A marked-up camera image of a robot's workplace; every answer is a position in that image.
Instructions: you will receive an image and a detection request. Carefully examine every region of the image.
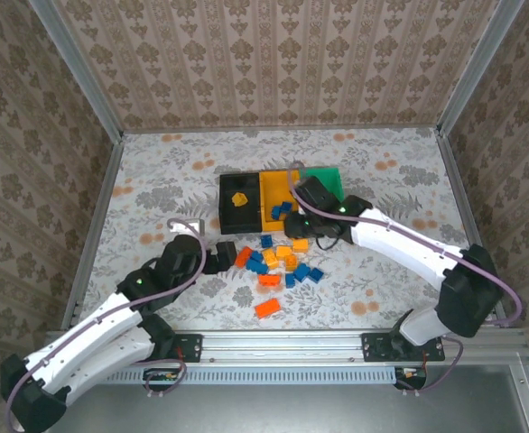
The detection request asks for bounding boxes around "green plastic bin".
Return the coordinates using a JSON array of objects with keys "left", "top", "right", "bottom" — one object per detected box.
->
[{"left": 300, "top": 166, "right": 345, "bottom": 207}]

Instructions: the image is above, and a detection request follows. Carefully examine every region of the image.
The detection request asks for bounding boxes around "black plastic bin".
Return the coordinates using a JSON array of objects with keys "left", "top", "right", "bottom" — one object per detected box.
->
[{"left": 218, "top": 172, "right": 263, "bottom": 236}]

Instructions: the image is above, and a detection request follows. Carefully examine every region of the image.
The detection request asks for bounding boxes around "yellow plastic bin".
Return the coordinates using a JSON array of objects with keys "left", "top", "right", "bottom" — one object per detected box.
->
[{"left": 258, "top": 170, "right": 302, "bottom": 226}]

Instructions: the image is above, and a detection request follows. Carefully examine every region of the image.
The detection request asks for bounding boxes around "black controller board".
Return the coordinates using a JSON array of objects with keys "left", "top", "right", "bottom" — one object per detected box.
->
[
  {"left": 144, "top": 367, "right": 181, "bottom": 391},
  {"left": 394, "top": 366, "right": 429, "bottom": 390}
]

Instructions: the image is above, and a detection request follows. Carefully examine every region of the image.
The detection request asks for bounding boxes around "grey metal panel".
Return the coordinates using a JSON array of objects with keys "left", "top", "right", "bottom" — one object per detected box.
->
[{"left": 63, "top": 365, "right": 529, "bottom": 433}]

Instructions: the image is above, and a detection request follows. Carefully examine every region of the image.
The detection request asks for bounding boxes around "thin black cable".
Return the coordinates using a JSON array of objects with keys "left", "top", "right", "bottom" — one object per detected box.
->
[{"left": 314, "top": 232, "right": 344, "bottom": 252}]

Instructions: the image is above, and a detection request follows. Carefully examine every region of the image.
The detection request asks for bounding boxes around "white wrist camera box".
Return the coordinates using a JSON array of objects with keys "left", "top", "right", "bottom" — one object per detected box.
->
[{"left": 170, "top": 217, "right": 207, "bottom": 236}]

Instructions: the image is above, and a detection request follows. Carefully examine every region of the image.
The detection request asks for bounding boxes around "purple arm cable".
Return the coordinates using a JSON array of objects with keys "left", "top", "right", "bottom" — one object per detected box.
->
[
  {"left": 288, "top": 160, "right": 524, "bottom": 399},
  {"left": 5, "top": 217, "right": 209, "bottom": 429}
]

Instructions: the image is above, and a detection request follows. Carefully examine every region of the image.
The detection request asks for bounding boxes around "aluminium frame rail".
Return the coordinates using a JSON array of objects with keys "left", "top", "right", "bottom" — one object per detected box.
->
[
  {"left": 122, "top": 125, "right": 441, "bottom": 135},
  {"left": 435, "top": 130, "right": 509, "bottom": 328},
  {"left": 62, "top": 134, "right": 126, "bottom": 331},
  {"left": 47, "top": 328, "right": 529, "bottom": 369}
]

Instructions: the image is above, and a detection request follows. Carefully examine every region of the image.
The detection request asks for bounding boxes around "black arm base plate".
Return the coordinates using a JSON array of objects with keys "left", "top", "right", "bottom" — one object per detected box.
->
[
  {"left": 169, "top": 332, "right": 204, "bottom": 364},
  {"left": 360, "top": 332, "right": 447, "bottom": 364}
]

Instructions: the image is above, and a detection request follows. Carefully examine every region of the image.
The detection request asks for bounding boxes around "slotted grey cable duct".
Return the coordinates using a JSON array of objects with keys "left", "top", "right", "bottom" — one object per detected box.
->
[{"left": 106, "top": 365, "right": 428, "bottom": 386}]

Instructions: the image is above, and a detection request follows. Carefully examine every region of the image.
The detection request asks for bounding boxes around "aluminium frame post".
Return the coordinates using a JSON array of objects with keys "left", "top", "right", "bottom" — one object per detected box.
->
[
  {"left": 28, "top": 0, "right": 125, "bottom": 142},
  {"left": 436, "top": 0, "right": 526, "bottom": 136}
]

